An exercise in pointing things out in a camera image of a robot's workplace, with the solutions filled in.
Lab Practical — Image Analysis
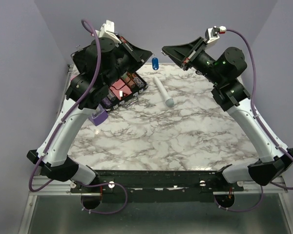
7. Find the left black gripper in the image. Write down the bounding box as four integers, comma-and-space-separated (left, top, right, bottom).
103, 36, 151, 87

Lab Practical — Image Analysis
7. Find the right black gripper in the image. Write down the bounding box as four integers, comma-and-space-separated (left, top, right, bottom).
162, 37, 224, 86

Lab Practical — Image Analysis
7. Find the blue key tag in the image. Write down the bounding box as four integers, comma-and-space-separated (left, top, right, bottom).
151, 57, 159, 71

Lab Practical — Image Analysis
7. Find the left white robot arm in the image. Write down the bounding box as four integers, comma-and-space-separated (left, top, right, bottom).
27, 37, 152, 193

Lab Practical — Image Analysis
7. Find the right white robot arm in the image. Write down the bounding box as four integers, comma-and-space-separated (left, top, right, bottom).
162, 37, 293, 191

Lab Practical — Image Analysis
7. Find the black poker chip case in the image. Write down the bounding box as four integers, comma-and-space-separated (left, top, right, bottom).
65, 43, 148, 112

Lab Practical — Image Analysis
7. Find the white microphone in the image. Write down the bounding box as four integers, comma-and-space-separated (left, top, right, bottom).
153, 77, 174, 107

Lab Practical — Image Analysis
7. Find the purple metronome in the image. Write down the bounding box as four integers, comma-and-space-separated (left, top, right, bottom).
88, 109, 108, 126

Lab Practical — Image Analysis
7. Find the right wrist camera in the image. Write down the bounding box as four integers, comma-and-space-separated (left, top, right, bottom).
205, 26, 227, 47

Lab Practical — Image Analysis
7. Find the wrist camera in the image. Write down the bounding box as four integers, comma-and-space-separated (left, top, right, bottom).
97, 20, 121, 43
205, 26, 227, 47

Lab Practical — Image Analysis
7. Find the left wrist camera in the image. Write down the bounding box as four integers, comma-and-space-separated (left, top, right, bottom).
97, 20, 121, 43

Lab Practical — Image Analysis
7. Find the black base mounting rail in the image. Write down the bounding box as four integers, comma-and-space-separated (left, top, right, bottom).
70, 170, 243, 203

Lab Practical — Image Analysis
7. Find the aluminium frame profile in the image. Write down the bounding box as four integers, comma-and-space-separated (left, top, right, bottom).
18, 64, 75, 234

